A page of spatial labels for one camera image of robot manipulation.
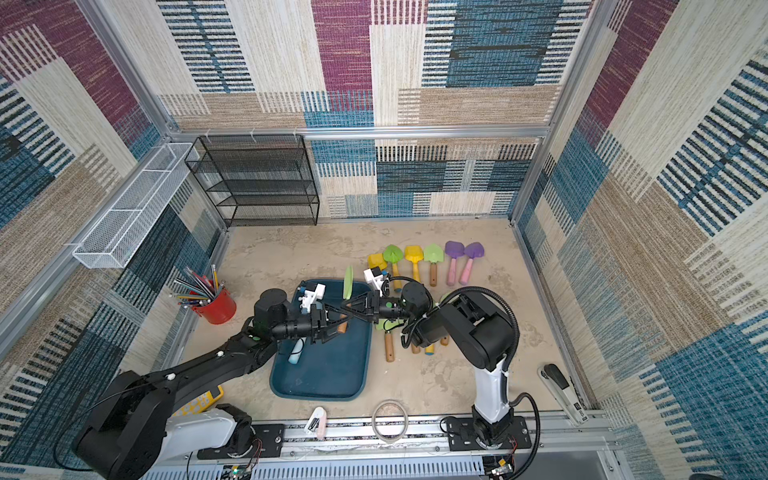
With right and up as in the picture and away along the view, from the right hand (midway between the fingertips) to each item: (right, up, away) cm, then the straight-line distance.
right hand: (347, 309), depth 80 cm
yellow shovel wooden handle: (+7, +12, +27) cm, 30 cm away
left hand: (+2, -2, -5) cm, 5 cm away
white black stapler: (+55, -21, -4) cm, 59 cm away
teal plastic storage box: (-4, -19, +9) cm, 21 cm away
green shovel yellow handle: (+13, +14, +28) cm, 34 cm away
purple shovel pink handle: (+41, +15, +29) cm, 53 cm away
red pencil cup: (-37, -2, +7) cm, 38 cm away
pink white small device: (-7, -27, -5) cm, 28 cm away
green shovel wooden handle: (+27, +14, +30) cm, 43 cm away
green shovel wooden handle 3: (0, +6, +3) cm, 6 cm away
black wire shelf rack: (-36, +41, +30) cm, 62 cm away
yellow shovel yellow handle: (+20, +14, +28) cm, 38 cm away
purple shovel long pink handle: (+35, +16, +30) cm, 48 cm away
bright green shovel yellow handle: (+23, -13, +7) cm, 27 cm away
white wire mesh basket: (-53, +18, -8) cm, 57 cm away
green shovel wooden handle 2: (+11, -12, +7) cm, 18 cm away
